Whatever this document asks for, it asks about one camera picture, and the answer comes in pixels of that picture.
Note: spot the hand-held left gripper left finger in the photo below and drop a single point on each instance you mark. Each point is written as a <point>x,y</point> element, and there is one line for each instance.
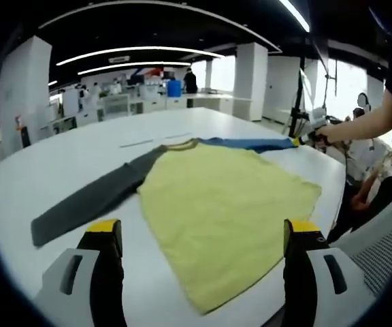
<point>105,265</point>

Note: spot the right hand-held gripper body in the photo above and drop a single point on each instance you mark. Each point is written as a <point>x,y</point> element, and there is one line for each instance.
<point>318,117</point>

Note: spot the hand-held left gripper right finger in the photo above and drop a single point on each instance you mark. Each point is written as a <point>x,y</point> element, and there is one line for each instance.
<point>299,272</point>

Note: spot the yellow-green garment with grey and blue sleeves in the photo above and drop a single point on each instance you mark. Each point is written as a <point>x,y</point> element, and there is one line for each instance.
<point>216,204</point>

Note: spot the person's right hand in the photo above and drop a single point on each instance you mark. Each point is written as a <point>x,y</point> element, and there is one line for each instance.
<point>329,133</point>

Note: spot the black stand pole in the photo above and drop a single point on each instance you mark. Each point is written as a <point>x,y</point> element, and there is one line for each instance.
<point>298,102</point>

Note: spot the white mesh chair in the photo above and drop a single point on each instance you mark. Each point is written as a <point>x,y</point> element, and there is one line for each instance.
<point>376,259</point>

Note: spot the white lab counter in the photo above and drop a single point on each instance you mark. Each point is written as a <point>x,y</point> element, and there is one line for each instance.
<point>213,100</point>

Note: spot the wide ceiling light strip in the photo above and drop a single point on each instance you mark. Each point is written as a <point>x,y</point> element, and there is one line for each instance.
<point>296,15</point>

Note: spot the blue barrel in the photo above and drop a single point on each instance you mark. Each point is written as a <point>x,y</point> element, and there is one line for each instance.
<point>174,88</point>

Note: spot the orange and black equipment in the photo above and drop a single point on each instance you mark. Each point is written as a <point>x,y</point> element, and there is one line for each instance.
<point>21,131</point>

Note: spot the short ceiling light strip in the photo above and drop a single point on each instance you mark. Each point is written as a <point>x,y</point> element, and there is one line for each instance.
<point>138,63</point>

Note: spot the long ceiling light strip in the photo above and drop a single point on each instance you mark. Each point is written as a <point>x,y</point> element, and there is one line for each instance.
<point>138,48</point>

